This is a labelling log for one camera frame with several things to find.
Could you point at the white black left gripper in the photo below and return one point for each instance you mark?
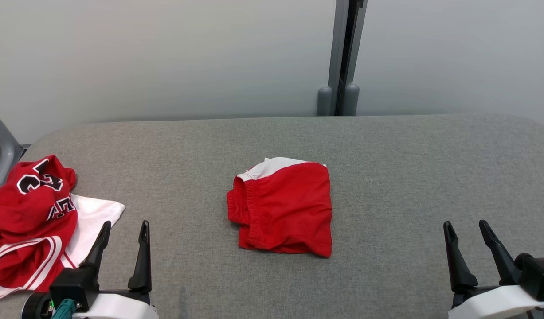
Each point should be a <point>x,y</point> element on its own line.
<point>121,308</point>

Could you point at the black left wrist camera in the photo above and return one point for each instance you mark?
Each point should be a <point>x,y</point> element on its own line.
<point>74,285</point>

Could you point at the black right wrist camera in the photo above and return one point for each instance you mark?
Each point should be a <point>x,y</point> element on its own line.
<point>538,274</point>

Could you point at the red white basketball jersey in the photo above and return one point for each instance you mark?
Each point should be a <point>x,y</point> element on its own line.
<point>28,221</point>

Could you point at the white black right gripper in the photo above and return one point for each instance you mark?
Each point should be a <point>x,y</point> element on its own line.
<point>493,305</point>

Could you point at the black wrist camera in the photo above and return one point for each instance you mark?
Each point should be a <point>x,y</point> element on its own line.
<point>538,274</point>
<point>74,285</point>

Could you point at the grey metal partition post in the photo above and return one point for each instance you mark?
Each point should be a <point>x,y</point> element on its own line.
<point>342,53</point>

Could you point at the red shorts with white stripe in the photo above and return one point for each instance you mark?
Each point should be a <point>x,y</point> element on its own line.
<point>289,208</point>

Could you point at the grey metal frame leg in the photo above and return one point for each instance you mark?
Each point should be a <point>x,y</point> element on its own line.
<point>3,150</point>

